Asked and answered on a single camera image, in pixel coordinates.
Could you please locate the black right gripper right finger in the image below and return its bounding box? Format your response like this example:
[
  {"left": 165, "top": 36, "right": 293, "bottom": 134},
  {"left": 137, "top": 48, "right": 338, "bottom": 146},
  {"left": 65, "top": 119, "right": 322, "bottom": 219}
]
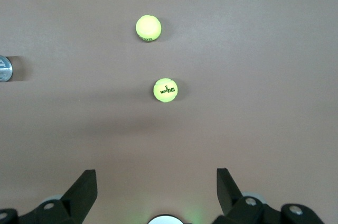
[{"left": 212, "top": 167, "right": 325, "bottom": 224}]

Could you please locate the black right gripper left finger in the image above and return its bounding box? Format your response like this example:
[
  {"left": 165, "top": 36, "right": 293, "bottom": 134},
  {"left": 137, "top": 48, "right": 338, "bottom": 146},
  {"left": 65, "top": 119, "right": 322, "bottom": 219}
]
[{"left": 0, "top": 170, "right": 98, "bottom": 224}]

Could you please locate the yellow tennis ball Wilson print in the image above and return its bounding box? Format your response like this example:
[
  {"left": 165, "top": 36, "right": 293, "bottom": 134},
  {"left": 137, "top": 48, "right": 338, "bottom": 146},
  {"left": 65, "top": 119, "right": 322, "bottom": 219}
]
[{"left": 153, "top": 77, "right": 179, "bottom": 103}]

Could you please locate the clear Wilson tennis ball can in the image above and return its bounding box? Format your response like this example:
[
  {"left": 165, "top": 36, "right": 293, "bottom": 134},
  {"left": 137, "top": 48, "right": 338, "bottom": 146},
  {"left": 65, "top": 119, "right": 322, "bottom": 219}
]
[{"left": 0, "top": 55, "right": 14, "bottom": 82}]

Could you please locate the yellow tennis ball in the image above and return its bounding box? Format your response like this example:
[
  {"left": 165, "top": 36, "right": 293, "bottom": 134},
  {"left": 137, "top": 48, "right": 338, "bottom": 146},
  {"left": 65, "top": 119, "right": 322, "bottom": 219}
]
[{"left": 135, "top": 14, "right": 162, "bottom": 43}]

